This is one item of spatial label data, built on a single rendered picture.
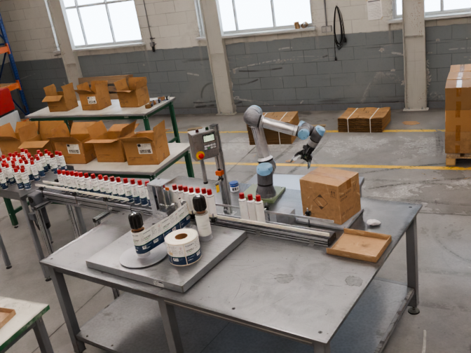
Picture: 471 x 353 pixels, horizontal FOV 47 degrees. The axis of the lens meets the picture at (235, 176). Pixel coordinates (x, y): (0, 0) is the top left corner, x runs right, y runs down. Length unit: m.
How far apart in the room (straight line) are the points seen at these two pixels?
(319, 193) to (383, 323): 0.93
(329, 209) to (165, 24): 6.92
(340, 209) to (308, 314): 0.92
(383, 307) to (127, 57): 7.76
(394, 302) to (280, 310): 1.24
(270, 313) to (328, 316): 0.29
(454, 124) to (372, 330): 3.33
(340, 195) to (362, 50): 5.46
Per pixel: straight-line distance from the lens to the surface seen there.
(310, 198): 3.60
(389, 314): 3.82
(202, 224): 3.45
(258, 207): 3.52
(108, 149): 5.67
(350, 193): 3.57
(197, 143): 3.65
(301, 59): 9.02
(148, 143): 5.30
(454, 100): 6.38
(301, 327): 2.74
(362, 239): 3.41
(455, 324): 4.13
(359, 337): 3.64
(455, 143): 6.53
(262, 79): 9.33
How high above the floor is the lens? 2.51
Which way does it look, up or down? 22 degrees down
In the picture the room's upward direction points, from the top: 9 degrees counter-clockwise
